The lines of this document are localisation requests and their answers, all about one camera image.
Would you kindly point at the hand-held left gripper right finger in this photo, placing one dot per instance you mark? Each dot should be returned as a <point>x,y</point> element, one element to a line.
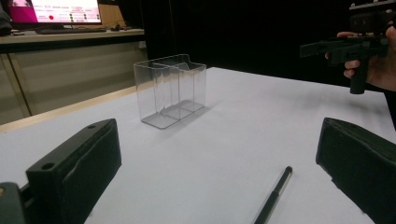
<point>361,165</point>

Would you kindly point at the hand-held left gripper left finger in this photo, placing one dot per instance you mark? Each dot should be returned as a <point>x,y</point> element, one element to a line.
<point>77,168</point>

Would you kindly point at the black pen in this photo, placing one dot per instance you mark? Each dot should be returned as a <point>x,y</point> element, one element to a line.
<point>274,196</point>

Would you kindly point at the clear acrylic divided container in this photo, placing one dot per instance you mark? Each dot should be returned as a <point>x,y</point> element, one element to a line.
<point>169,93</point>

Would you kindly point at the black curtain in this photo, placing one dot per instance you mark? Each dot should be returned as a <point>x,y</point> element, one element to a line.
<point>249,31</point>

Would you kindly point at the beige desk with dark edge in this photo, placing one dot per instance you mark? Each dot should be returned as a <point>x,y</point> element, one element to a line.
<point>71,71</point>

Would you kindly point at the white table cover sheet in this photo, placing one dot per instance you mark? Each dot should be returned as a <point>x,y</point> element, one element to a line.
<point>218,146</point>

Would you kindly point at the black keyboard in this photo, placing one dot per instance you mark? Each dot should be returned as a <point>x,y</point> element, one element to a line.
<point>70,30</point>

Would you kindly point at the computer monitor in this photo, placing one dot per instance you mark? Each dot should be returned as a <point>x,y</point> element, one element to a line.
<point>54,11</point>

